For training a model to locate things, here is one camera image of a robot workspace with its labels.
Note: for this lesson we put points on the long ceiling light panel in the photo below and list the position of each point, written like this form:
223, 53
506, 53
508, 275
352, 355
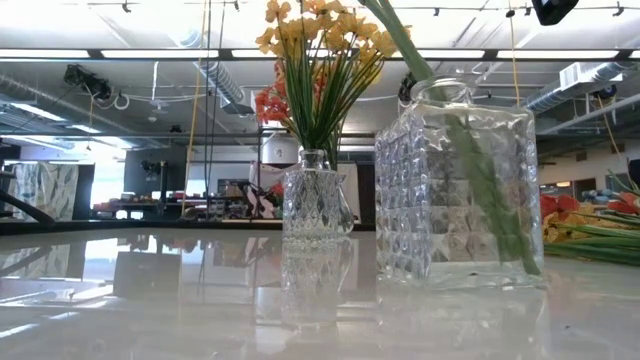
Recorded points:
450, 53
557, 54
160, 53
45, 53

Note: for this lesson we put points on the white cylindrical tank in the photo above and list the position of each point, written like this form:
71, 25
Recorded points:
275, 152

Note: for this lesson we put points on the diamond-cut round glass vase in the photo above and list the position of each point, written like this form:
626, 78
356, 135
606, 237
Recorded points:
312, 200

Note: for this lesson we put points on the black slanted bar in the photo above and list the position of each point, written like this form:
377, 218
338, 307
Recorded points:
25, 206

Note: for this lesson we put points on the square cut-glass vase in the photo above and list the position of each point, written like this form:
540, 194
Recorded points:
425, 200

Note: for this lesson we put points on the black ceiling-mounted camera rig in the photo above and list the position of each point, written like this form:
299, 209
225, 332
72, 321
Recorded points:
405, 89
87, 80

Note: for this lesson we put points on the leaf-patterned curtain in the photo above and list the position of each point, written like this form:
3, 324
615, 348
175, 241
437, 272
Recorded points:
50, 187

